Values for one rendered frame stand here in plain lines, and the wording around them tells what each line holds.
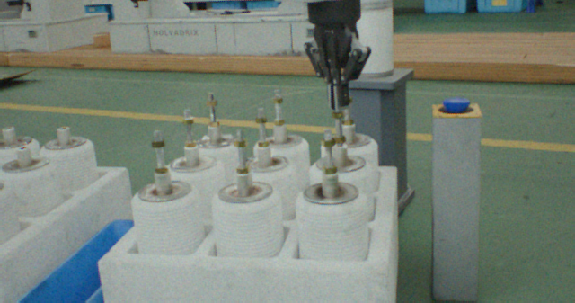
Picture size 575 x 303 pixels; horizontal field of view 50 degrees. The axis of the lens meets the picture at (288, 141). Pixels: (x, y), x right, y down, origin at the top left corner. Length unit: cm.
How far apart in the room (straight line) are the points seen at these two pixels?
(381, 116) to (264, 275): 59
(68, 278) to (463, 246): 63
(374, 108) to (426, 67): 148
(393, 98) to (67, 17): 322
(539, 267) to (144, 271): 69
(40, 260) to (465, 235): 66
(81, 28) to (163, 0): 85
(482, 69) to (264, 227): 200
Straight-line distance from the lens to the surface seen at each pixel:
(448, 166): 97
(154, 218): 85
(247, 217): 81
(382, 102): 129
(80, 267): 108
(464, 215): 100
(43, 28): 416
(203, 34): 335
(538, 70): 268
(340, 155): 92
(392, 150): 133
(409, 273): 114
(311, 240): 81
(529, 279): 116
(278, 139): 105
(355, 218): 80
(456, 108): 96
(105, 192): 119
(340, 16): 85
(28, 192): 109
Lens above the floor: 56
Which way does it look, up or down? 17 degrees down
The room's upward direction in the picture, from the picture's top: 4 degrees counter-clockwise
